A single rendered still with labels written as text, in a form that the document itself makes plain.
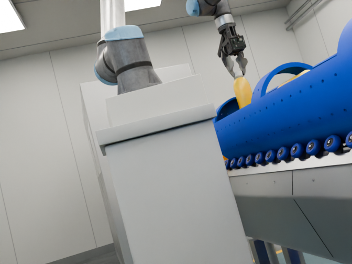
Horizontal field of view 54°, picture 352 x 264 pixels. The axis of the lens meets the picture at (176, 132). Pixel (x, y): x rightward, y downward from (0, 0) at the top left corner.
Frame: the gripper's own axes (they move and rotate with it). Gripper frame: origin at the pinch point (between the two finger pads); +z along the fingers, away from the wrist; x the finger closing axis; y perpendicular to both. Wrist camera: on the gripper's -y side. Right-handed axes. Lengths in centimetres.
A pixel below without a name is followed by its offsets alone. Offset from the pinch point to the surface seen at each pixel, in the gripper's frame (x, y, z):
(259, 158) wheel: -12.4, 19.9, 35.6
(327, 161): -13, 54, 40
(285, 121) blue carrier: -15, 45, 27
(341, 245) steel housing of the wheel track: -10, 46, 63
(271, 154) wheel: -12.1, 28.2, 35.3
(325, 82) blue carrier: -15, 65, 22
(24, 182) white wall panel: -160, -442, -10
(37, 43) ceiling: -92, -402, -208
